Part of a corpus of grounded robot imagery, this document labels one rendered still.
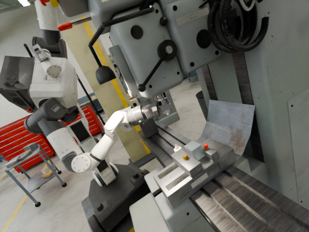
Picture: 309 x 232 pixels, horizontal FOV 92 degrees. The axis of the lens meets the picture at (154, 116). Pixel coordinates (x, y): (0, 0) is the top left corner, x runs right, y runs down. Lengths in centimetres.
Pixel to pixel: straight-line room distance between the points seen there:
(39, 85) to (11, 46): 965
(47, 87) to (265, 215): 99
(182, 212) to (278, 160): 55
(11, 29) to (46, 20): 960
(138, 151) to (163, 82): 217
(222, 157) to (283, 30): 56
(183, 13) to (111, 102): 192
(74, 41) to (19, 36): 813
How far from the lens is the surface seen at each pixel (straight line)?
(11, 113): 1067
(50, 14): 107
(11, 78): 97
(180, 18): 66
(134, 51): 59
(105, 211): 138
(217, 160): 70
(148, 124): 121
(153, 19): 64
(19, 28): 1057
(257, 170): 104
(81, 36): 247
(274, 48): 80
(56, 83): 90
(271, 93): 81
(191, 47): 66
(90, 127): 531
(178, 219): 82
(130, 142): 260
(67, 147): 78
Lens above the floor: 144
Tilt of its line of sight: 19 degrees down
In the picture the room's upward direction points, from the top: 24 degrees counter-clockwise
